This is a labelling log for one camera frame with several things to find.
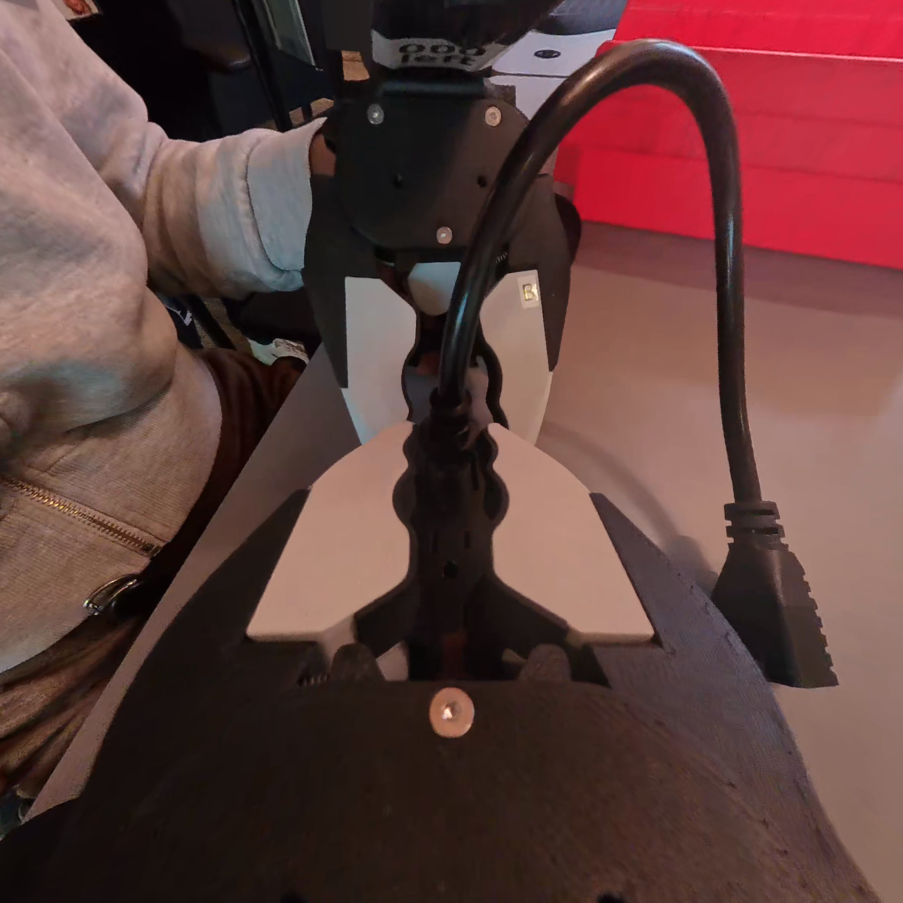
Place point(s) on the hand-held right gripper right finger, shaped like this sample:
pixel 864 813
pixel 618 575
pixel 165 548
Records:
pixel 564 557

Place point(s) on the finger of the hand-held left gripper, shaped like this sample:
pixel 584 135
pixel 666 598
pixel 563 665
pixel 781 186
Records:
pixel 522 353
pixel 370 353

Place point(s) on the black ribbed socket connector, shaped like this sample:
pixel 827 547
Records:
pixel 769 621

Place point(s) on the red plastic bin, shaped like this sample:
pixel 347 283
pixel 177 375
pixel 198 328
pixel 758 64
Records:
pixel 776 21
pixel 811 176

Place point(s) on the grey zip hoodie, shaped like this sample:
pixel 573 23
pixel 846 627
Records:
pixel 70 423

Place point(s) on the person's left forearm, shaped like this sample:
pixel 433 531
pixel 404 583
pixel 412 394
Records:
pixel 211 197

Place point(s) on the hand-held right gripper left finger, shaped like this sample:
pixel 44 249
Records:
pixel 331 557

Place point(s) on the white panel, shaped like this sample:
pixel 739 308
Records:
pixel 571 53

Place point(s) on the black power plug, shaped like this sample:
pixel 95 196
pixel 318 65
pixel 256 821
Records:
pixel 448 508

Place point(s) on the dark metal cabinet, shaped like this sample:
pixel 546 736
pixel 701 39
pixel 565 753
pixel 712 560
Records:
pixel 176 63

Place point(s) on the person's left hand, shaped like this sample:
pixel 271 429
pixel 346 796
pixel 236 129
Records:
pixel 322 152

